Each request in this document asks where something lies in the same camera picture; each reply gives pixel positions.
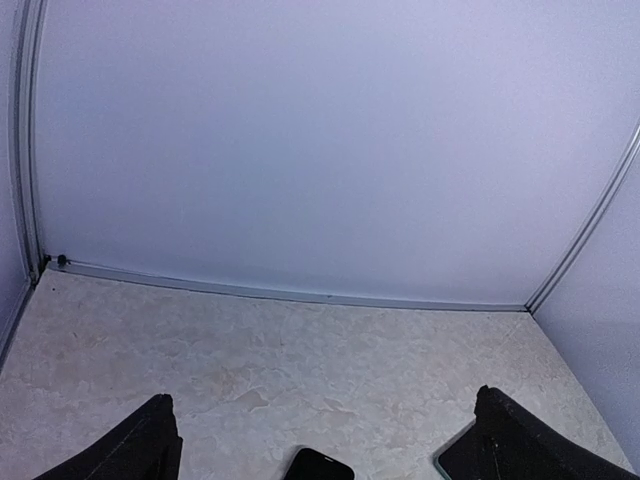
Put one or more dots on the right aluminium frame post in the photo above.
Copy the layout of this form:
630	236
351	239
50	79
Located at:
589	225

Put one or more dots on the left aluminium frame post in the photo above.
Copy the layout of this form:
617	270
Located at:
23	257

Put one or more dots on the black phone middle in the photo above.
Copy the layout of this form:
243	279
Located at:
309	464

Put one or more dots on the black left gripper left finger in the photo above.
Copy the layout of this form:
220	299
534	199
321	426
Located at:
145	445

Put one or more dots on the black phone teal edge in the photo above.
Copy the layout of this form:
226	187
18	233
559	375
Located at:
467	456

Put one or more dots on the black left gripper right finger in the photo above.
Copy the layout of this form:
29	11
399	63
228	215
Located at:
512	443

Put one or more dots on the aluminium frame post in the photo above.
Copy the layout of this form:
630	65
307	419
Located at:
589	225
23	257

